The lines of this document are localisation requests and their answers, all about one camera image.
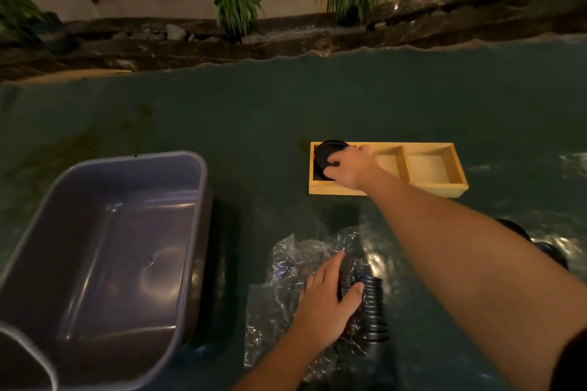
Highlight wooden three-compartment tray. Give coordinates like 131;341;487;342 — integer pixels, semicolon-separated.
308;141;470;199

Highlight person's left hand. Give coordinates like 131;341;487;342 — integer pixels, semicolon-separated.
291;249;366;353

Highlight dark green table cover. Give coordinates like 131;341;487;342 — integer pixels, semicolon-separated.
0;35;587;391

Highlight clear plastic bag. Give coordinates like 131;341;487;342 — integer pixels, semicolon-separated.
243;228;391;382

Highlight grey-purple plastic bin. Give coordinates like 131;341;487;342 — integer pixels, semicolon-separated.
0;150;213;391

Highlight person's right forearm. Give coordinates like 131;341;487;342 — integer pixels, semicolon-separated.
364;168;587;391

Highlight large-leaf dark green plant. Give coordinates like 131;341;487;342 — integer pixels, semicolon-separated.
0;0;79;55

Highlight black round lid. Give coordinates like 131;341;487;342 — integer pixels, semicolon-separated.
495;219;533;244
531;241;569;271

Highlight person's black sleeve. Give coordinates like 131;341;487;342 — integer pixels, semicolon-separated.
549;326;587;391

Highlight dark stone planter bed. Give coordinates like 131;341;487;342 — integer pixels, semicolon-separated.
0;0;587;84

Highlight person's right hand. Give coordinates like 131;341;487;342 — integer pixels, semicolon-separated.
323;144;382;192

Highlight black lids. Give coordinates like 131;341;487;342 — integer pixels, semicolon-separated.
337;272;391;345
313;139;350;181

